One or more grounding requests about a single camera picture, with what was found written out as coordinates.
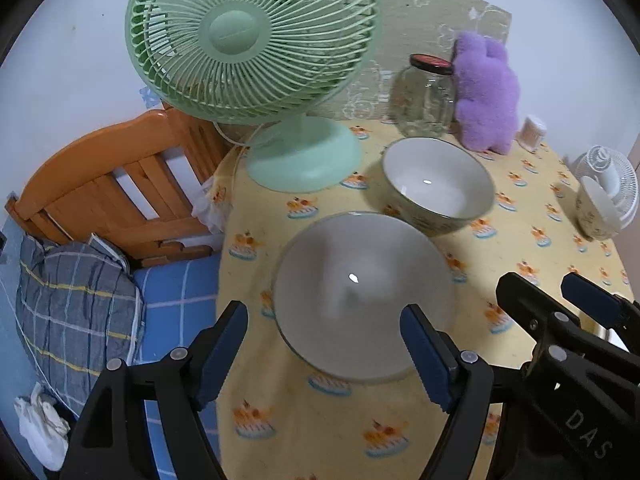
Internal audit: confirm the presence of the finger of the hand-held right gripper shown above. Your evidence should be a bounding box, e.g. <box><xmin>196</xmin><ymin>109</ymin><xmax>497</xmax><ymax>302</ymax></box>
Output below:
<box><xmin>560</xmin><ymin>273</ymin><xmax>640</xmax><ymax>351</ymax></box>
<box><xmin>496</xmin><ymin>271</ymin><xmax>601</xmax><ymax>363</ymax></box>

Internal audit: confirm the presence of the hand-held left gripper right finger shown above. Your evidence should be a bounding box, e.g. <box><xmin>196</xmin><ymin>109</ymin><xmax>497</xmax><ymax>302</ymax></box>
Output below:
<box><xmin>399</xmin><ymin>304</ymin><xmax>523</xmax><ymax>480</ymax></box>

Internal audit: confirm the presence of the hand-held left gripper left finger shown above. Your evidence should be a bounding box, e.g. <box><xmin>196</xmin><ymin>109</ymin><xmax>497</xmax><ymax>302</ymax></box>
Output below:
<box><xmin>60</xmin><ymin>300</ymin><xmax>249</xmax><ymax>480</ymax></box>

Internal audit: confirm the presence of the floral ceramic bowl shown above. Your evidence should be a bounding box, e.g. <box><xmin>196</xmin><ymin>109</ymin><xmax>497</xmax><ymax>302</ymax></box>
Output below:
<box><xmin>272</xmin><ymin>211</ymin><xmax>456</xmax><ymax>386</ymax></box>
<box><xmin>382</xmin><ymin>137</ymin><xmax>496</xmax><ymax>237</ymax></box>
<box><xmin>575</xmin><ymin>176</ymin><xmax>626</xmax><ymax>241</ymax></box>

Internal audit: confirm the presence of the yellow printed tablecloth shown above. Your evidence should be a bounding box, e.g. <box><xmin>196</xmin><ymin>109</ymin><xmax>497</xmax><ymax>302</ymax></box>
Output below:
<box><xmin>192</xmin><ymin>119</ymin><xmax>631</xmax><ymax>480</ymax></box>

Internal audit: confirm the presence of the white standing fan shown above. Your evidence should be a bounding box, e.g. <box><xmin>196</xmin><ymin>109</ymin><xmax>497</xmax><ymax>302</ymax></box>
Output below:
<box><xmin>571</xmin><ymin>145</ymin><xmax>640</xmax><ymax>233</ymax></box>

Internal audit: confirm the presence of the grey plaid pillow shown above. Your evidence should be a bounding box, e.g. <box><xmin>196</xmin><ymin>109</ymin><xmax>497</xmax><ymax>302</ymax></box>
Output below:
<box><xmin>15</xmin><ymin>232</ymin><xmax>147</xmax><ymax>418</ymax></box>

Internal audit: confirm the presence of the cotton swab container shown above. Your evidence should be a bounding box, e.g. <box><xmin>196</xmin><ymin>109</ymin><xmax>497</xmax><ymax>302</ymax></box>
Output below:
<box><xmin>518</xmin><ymin>116</ymin><xmax>547</xmax><ymax>152</ymax></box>

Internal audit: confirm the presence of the white crumpled cloth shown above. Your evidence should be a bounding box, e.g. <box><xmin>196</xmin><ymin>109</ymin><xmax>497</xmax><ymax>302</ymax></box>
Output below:
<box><xmin>14</xmin><ymin>381</ymin><xmax>71</xmax><ymax>472</ymax></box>

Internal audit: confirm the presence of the purple plush toy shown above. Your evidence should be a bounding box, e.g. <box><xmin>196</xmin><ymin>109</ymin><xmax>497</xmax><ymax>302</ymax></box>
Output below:
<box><xmin>451</xmin><ymin>31</ymin><xmax>521</xmax><ymax>156</ymax></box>

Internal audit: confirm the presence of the glass jar with dark lid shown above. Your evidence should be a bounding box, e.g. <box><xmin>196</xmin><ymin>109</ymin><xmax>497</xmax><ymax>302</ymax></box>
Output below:
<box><xmin>389</xmin><ymin>53</ymin><xmax>457</xmax><ymax>139</ymax></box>

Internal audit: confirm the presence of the wooden bed headboard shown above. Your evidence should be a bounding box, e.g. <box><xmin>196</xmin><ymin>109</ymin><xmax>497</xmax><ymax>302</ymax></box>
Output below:
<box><xmin>5</xmin><ymin>107</ymin><xmax>231</xmax><ymax>268</ymax></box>

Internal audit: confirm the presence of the patterned grey-green board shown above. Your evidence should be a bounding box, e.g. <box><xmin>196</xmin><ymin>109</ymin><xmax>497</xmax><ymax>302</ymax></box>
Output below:
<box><xmin>307</xmin><ymin>0</ymin><xmax>513</xmax><ymax>126</ymax></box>

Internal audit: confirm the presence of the green table fan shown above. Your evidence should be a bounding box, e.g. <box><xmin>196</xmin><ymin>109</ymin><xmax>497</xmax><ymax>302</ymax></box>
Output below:
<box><xmin>125</xmin><ymin>0</ymin><xmax>383</xmax><ymax>193</ymax></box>

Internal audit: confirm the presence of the pale fan cord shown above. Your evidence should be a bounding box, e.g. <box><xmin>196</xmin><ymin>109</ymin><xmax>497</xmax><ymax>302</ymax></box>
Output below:
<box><xmin>212</xmin><ymin>120</ymin><xmax>266</xmax><ymax>196</ymax></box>

